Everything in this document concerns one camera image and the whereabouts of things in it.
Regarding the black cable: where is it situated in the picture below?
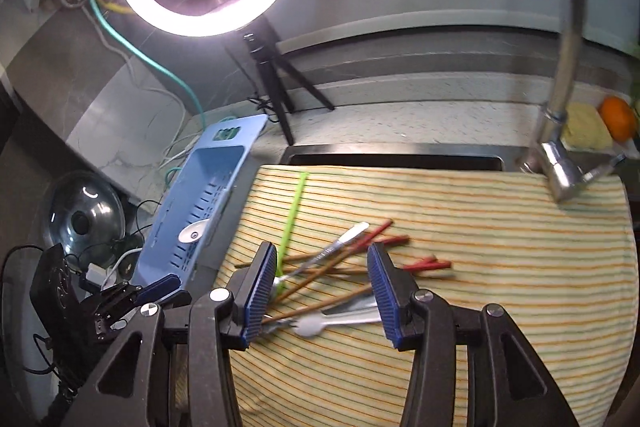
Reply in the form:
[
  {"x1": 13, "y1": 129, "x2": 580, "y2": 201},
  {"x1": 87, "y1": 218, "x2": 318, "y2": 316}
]
[{"x1": 0, "y1": 245, "x2": 53, "y2": 377}]

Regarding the striped yellow cloth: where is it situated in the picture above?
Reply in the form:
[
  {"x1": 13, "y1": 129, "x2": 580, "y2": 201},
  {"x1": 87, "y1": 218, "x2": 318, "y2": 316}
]
[{"x1": 215, "y1": 164, "x2": 637, "y2": 427}]

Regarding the blue plastic drainer basket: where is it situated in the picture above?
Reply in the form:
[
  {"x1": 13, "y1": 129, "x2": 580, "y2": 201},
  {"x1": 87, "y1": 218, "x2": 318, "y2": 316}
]
[{"x1": 127, "y1": 114, "x2": 271, "y2": 290}]

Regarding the steel faucet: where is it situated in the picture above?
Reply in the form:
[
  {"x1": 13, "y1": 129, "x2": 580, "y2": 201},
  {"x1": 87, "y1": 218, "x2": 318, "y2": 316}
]
[{"x1": 516, "y1": 0, "x2": 627, "y2": 204}]

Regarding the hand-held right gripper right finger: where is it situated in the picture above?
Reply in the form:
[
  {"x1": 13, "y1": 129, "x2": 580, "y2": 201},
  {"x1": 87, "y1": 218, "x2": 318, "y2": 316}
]
[{"x1": 366, "y1": 242, "x2": 583, "y2": 427}]

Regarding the embossed metal spoon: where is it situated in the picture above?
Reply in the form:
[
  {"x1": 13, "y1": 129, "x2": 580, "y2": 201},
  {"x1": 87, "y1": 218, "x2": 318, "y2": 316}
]
[{"x1": 272, "y1": 222, "x2": 371, "y2": 285}]

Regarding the white power adapter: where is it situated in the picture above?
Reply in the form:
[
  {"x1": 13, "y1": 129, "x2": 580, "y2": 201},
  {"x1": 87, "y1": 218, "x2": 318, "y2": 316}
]
[{"x1": 84, "y1": 248, "x2": 142, "y2": 289}]

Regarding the white soup spoon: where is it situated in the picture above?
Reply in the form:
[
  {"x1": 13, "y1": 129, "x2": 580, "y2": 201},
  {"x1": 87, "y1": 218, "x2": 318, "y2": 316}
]
[{"x1": 178, "y1": 220, "x2": 209, "y2": 244}]

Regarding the green plastic chopstick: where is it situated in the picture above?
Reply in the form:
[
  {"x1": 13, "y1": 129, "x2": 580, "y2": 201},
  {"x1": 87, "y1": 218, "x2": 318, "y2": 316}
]
[{"x1": 274, "y1": 172, "x2": 310, "y2": 305}]

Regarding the black tripod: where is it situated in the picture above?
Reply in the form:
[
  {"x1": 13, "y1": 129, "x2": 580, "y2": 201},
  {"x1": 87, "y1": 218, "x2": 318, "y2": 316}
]
[{"x1": 222, "y1": 19, "x2": 336, "y2": 146}]

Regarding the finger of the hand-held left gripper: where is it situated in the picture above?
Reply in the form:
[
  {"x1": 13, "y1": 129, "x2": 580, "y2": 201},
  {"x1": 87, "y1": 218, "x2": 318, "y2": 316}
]
[
  {"x1": 134, "y1": 273, "x2": 182, "y2": 304},
  {"x1": 152, "y1": 289, "x2": 193, "y2": 309}
]

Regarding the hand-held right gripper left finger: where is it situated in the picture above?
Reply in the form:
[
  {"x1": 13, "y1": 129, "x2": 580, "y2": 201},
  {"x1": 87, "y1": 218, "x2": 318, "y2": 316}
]
[{"x1": 62, "y1": 241, "x2": 278, "y2": 427}]

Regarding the green cable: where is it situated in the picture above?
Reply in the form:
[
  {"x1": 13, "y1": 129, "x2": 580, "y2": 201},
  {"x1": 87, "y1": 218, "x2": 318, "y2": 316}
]
[{"x1": 87, "y1": 0, "x2": 210, "y2": 130}]

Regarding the white cable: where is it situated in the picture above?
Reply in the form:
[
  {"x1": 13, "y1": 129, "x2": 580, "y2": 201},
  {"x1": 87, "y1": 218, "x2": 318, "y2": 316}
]
[{"x1": 91, "y1": 19, "x2": 202, "y2": 170}]

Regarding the yellow sponge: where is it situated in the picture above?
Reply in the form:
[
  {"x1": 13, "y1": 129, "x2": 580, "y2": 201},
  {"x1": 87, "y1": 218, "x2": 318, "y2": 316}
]
[{"x1": 561, "y1": 102, "x2": 614, "y2": 151}]

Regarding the orange fruit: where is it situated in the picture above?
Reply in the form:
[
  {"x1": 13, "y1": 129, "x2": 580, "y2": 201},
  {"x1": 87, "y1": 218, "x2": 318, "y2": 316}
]
[{"x1": 599, "y1": 95, "x2": 639, "y2": 142}]

